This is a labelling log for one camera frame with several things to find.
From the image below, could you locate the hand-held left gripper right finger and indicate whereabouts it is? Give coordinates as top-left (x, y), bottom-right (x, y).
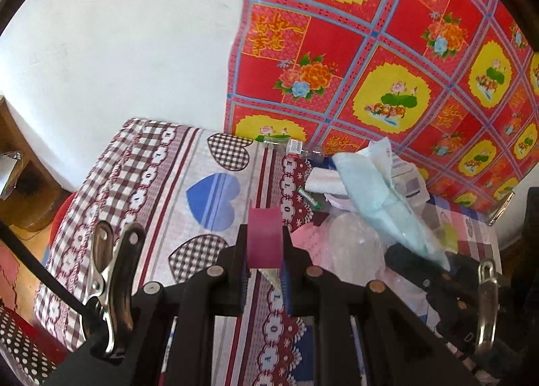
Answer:
top-left (281, 225), bottom-right (478, 386)

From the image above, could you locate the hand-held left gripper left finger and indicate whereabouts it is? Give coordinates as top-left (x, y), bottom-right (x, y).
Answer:
top-left (125, 224), bottom-right (251, 386)

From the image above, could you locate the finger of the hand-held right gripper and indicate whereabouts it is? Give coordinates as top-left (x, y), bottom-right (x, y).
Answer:
top-left (384, 243), bottom-right (478, 300)

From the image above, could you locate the light blue cloth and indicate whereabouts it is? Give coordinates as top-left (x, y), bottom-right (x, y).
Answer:
top-left (332, 137), bottom-right (457, 269)

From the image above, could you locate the white foam roll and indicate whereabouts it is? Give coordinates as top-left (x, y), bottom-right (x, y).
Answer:
top-left (305, 167), bottom-right (350, 197)

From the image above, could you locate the metal spring clip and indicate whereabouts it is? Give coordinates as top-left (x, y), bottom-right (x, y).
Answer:
top-left (82, 221), bottom-right (147, 359)
top-left (474, 259), bottom-right (500, 355)

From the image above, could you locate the clear plastic wrap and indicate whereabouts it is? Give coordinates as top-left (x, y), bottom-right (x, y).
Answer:
top-left (320, 209), bottom-right (405, 290)

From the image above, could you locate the small green white tube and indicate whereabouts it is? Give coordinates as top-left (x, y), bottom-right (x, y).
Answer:
top-left (297, 186), bottom-right (323, 210)

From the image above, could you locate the white printed plastic bag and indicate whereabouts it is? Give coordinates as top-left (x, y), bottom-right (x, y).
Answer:
top-left (385, 146), bottom-right (430, 205)

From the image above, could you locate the heart print bedsheet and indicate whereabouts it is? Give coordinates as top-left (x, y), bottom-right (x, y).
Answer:
top-left (34, 117), bottom-right (506, 386)

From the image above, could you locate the clear small bottle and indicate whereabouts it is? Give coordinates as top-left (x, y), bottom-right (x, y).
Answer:
top-left (263, 135), bottom-right (325, 159)

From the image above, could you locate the red plastic stool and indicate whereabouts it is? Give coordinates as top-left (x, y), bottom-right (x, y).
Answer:
top-left (50, 192), bottom-right (76, 252)

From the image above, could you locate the red floral printed cloth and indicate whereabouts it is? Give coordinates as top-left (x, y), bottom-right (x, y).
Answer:
top-left (223, 0), bottom-right (539, 214)

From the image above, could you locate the brown polka dot cloth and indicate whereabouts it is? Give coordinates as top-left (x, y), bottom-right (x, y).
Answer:
top-left (0, 306), bottom-right (60, 386)

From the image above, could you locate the wooden corner shelf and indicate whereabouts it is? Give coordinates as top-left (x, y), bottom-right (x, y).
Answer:
top-left (0, 95), bottom-right (76, 231)

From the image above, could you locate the black cable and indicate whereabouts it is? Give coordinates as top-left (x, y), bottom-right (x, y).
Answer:
top-left (0, 221), bottom-right (102, 328)

